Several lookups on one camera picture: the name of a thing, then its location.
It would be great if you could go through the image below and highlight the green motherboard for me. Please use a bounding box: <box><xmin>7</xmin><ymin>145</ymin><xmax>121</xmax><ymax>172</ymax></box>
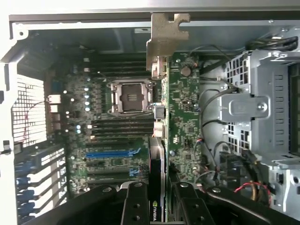
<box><xmin>45</xmin><ymin>53</ymin><xmax>169</xmax><ymax>195</ymax></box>

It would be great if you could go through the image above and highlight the blue expansion slot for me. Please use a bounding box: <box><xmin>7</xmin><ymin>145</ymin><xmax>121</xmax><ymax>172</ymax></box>
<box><xmin>86</xmin><ymin>151</ymin><xmax>131</xmax><ymax>158</ymax></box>

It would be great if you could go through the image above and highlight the metal CPU socket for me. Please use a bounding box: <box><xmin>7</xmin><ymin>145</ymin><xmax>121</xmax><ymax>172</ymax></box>
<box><xmin>106</xmin><ymin>78</ymin><xmax>156</xmax><ymax>115</ymax></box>

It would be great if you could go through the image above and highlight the grey metal disk bay cage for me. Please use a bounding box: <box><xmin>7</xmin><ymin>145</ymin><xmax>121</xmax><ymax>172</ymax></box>
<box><xmin>220</xmin><ymin>49</ymin><xmax>300</xmax><ymax>207</ymax></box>

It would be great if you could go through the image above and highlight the black open PC case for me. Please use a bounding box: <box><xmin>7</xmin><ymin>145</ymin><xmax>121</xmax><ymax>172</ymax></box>
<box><xmin>0</xmin><ymin>0</ymin><xmax>300</xmax><ymax>225</ymax></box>

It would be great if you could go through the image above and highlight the red wire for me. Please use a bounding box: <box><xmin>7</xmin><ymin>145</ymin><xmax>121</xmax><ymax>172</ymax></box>
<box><xmin>234</xmin><ymin>182</ymin><xmax>272</xmax><ymax>195</ymax></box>

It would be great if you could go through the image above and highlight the black cable bundle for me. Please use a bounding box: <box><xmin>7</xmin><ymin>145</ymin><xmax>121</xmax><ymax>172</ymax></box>
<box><xmin>245</xmin><ymin>35</ymin><xmax>300</xmax><ymax>52</ymax></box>

